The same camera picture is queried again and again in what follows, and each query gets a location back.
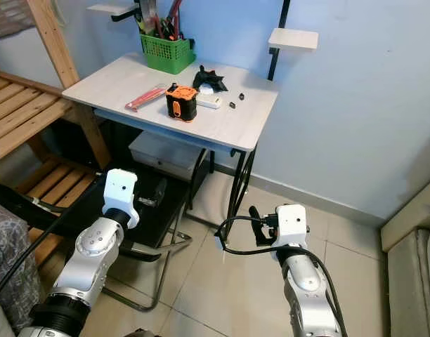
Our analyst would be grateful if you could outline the grey storage box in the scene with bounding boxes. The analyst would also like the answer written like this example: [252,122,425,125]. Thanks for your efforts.
[129,130,205,180]

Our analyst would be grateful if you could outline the orange and black boxy tool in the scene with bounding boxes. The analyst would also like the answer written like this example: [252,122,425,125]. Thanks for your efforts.
[166,84,199,124]

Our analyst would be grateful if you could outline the red flat package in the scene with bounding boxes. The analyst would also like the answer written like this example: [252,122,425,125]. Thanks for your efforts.
[125,84,169,113]

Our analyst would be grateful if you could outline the small white box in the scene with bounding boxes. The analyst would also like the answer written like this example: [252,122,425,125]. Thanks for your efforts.
[196,95,223,110]

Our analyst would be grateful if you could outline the black crumpled glove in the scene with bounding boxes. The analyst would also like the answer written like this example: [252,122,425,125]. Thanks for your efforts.
[193,65,228,93]

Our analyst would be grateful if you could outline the green plastic basket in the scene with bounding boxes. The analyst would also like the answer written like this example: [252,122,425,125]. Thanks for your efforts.
[140,32,196,75]

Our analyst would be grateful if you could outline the grey patterned cushion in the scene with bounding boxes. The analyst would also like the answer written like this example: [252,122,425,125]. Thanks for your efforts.
[0,200,54,331]

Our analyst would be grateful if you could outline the beige padded furniture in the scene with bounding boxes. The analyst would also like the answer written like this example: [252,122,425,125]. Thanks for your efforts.
[380,176,430,337]

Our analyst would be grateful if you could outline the grey metal tool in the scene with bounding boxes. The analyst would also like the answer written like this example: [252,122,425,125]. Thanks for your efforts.
[138,0,159,36]

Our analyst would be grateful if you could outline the grey woven blind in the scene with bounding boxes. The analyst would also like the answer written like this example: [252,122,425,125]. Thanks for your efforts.
[0,0,37,39]

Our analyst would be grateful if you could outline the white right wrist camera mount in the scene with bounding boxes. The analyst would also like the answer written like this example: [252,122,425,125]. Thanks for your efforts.
[274,204,308,250]

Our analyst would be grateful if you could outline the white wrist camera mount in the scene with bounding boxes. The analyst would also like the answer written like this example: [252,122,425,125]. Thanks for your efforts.
[274,204,308,250]
[103,168,139,230]

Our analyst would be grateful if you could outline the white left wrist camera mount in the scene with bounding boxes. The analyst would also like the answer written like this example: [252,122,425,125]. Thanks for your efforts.
[103,168,139,230]

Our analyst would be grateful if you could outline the wooden slatted frame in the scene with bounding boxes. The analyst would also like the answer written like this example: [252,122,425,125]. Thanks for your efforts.
[0,0,112,185]

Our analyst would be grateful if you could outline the black shelf rail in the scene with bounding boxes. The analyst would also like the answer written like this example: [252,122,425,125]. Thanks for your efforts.
[111,0,145,53]
[266,0,292,81]

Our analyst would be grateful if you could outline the red handled pliers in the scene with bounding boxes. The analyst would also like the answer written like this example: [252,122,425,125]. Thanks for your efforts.
[162,0,184,39]

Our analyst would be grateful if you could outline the white wall shelf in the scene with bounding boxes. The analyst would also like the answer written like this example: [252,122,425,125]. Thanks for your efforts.
[87,4,138,16]
[268,28,320,51]

